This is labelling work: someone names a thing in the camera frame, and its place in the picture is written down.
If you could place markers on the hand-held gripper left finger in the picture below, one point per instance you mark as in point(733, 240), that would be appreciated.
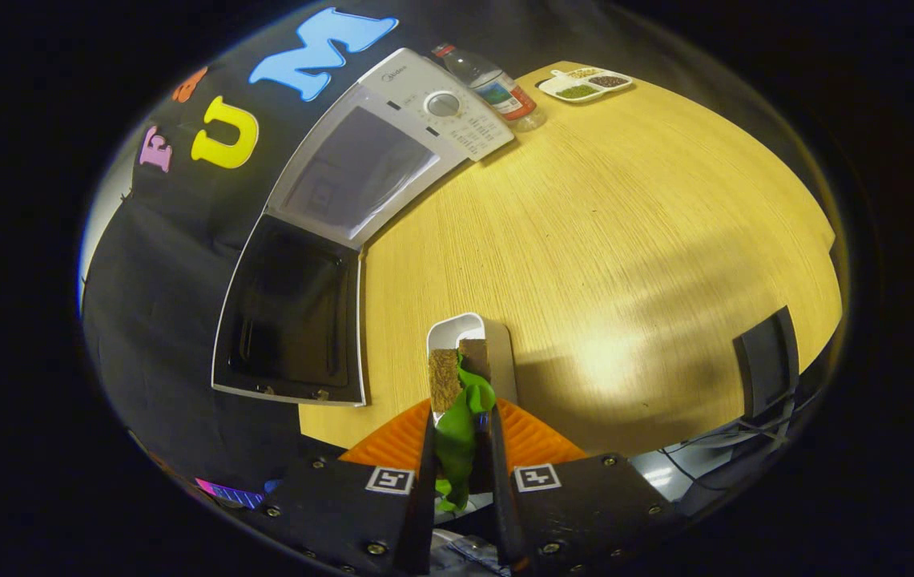
point(424, 497)

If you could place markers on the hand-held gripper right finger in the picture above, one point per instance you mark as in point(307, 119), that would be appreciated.
point(501, 497)

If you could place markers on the toy burger with lettuce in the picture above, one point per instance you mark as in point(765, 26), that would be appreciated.
point(456, 433)

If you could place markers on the white microwave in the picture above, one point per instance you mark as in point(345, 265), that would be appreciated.
point(465, 128)

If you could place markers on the white rectangular dish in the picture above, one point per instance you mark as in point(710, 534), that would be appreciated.
point(501, 353)

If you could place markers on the purple striped object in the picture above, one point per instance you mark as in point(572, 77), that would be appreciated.
point(228, 494)

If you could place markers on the clear plastic bottle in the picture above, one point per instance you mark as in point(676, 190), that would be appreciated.
point(497, 88)

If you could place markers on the white divided dish of beans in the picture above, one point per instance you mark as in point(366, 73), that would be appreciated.
point(577, 92)

